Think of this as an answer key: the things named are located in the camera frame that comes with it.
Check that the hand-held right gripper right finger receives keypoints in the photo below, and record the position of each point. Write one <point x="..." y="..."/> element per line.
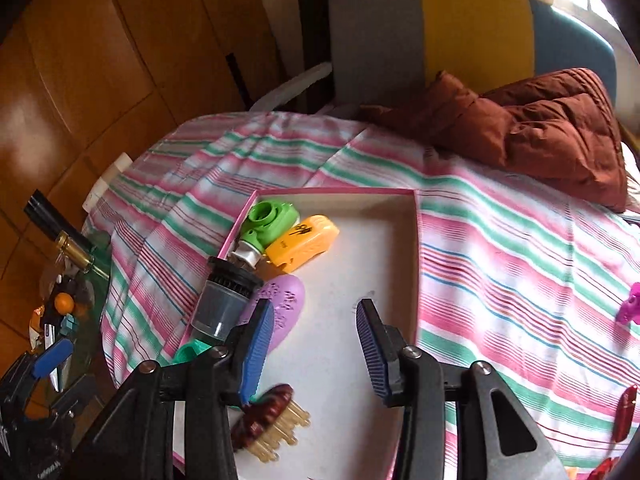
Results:
<point x="376" y="355"/>

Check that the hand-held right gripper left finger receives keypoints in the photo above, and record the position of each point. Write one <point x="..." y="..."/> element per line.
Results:
<point x="257" y="355"/>

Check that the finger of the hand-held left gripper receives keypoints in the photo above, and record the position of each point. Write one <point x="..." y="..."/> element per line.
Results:
<point x="75" y="392"/>
<point x="52" y="357"/>

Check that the brown massage comb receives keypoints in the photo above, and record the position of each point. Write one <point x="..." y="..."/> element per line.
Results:
<point x="265" y="415"/>

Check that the green plastic stopper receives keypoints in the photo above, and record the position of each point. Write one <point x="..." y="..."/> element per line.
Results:
<point x="192" y="352"/>

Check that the orange plastic clip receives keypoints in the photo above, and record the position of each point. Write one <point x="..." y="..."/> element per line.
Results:
<point x="300" y="242"/>

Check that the small orange ball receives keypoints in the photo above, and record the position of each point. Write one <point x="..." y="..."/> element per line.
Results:
<point x="64" y="302"/>

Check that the black grey plastic cylinder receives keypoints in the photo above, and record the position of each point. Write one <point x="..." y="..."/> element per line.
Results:
<point x="220" y="305"/>

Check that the purple perforated oval case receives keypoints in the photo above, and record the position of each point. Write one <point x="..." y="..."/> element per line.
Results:
<point x="285" y="295"/>

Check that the glass side table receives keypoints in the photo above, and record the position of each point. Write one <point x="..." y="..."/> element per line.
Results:
<point x="97" y="300"/>

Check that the black gold tube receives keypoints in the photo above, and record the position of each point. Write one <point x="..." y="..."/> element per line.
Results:
<point x="70" y="247"/>

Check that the green plastic toy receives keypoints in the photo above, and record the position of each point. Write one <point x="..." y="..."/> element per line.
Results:
<point x="265" y="217"/>

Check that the striped bed sheet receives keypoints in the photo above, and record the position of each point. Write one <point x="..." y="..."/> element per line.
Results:
<point x="500" y="260"/>

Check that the orange plastic block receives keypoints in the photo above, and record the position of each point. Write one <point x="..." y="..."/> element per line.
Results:
<point x="571" y="474"/>

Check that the red plastic block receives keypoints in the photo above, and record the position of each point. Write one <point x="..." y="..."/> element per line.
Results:
<point x="602" y="471"/>

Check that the red metal cylinder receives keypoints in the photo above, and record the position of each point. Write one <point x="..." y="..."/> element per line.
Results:
<point x="627" y="412"/>

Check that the magenta plastic stopper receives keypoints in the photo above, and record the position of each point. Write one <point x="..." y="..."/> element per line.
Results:
<point x="631" y="305"/>

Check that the brown quilt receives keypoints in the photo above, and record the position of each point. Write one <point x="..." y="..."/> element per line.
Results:
<point x="550" y="130"/>

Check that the wooden wardrobe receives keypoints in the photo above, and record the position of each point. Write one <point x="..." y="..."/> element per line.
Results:
<point x="100" y="60"/>

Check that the white pillow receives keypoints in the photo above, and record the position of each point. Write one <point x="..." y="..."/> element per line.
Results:
<point x="633" y="160"/>

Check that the grey yellow blue headboard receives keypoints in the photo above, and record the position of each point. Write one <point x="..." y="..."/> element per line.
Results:
<point x="475" y="25"/>

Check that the white bed rail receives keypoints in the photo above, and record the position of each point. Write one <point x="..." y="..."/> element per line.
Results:
<point x="290" y="87"/>

